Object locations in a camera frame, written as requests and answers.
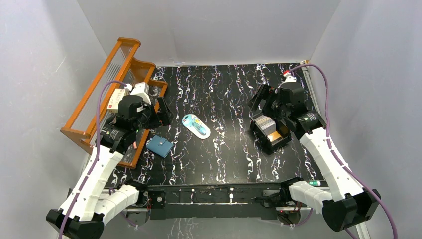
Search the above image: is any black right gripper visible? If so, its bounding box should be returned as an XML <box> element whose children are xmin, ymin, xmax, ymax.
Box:
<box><xmin>246</xmin><ymin>84</ymin><xmax>290</xmax><ymax>120</ymax></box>

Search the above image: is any blue leather card holder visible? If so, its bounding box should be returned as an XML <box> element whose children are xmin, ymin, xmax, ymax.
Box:
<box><xmin>146</xmin><ymin>135</ymin><xmax>174</xmax><ymax>158</ymax></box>

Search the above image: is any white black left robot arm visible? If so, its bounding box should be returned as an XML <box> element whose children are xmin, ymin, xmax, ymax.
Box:
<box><xmin>46</xmin><ymin>95</ymin><xmax>173</xmax><ymax>239</ymax></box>

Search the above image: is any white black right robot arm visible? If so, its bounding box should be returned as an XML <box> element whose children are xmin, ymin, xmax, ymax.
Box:
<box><xmin>248</xmin><ymin>82</ymin><xmax>380</xmax><ymax>232</ymax></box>

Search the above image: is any stack of credit cards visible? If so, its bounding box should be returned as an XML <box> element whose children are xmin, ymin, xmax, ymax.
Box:
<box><xmin>255</xmin><ymin>115</ymin><xmax>276</xmax><ymax>134</ymax></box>

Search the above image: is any black card storage box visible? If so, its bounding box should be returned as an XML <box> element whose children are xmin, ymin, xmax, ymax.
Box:
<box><xmin>250</xmin><ymin>113</ymin><xmax>292</xmax><ymax>155</ymax></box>

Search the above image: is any blue oval blister package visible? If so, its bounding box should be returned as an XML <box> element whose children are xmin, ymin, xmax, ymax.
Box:
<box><xmin>182</xmin><ymin>114</ymin><xmax>211</xmax><ymax>140</ymax></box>

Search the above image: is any white medicine box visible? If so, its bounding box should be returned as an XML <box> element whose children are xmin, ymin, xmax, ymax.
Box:
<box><xmin>107</xmin><ymin>89</ymin><xmax>130</xmax><ymax>113</ymax></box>

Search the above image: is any orange wooden shelf rack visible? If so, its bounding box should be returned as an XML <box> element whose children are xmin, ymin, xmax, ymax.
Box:
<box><xmin>60</xmin><ymin>37</ymin><xmax>168</xmax><ymax>154</ymax></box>

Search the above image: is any green marker pen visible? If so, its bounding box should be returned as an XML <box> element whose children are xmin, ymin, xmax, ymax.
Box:
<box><xmin>307</xmin><ymin>181</ymin><xmax>322</xmax><ymax>187</ymax></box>

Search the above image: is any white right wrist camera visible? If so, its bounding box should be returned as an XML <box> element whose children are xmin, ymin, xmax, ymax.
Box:
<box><xmin>282</xmin><ymin>70</ymin><xmax>297</xmax><ymax>84</ymax></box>

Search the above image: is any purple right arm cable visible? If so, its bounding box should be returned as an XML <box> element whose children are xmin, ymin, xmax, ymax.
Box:
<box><xmin>289</xmin><ymin>63</ymin><xmax>399</xmax><ymax>239</ymax></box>

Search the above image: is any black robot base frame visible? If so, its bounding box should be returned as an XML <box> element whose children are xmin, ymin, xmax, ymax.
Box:
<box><xmin>125</xmin><ymin>179</ymin><xmax>317</xmax><ymax>228</ymax></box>

